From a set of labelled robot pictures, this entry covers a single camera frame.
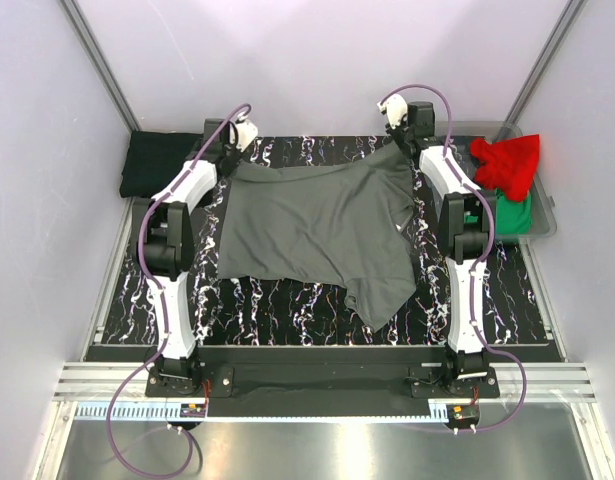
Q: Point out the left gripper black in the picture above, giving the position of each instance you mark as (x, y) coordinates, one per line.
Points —
(236, 157)

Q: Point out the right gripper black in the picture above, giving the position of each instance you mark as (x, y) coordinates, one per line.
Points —
(393, 134)

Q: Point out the grey t shirt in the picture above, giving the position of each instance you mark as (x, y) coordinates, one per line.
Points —
(338, 225)

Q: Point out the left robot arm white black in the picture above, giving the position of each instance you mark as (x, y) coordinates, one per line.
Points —
(164, 250)

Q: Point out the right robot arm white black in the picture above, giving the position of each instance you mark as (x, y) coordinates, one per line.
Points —
(465, 238)

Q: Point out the folded black t shirt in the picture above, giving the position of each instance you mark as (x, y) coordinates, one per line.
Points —
(153, 160)

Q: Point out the red t shirt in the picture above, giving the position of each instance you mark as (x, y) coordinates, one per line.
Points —
(508, 165)

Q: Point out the green t shirt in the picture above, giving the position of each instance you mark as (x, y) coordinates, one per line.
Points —
(512, 218)

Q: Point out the black marble pattern mat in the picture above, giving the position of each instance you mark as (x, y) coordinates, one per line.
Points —
(254, 312)

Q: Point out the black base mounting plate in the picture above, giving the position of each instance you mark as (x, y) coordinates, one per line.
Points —
(318, 390)

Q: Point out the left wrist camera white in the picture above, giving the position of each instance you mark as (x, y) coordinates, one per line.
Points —
(243, 132)

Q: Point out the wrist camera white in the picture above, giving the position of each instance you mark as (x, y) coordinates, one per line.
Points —
(243, 132)
(395, 109)

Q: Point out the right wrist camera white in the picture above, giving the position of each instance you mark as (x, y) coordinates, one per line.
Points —
(395, 109)

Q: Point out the left aluminium corner post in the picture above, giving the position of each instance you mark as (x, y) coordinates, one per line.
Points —
(94, 52)

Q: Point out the aluminium corner post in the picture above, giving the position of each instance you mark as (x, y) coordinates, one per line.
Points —
(564, 24)
(94, 52)

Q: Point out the right aluminium corner post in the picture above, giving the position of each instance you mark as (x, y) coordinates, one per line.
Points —
(564, 24)

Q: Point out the aluminium frame rail front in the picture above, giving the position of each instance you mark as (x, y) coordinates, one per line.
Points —
(546, 382)

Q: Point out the white slotted cable duct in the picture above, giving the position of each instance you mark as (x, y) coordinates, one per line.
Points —
(177, 412)

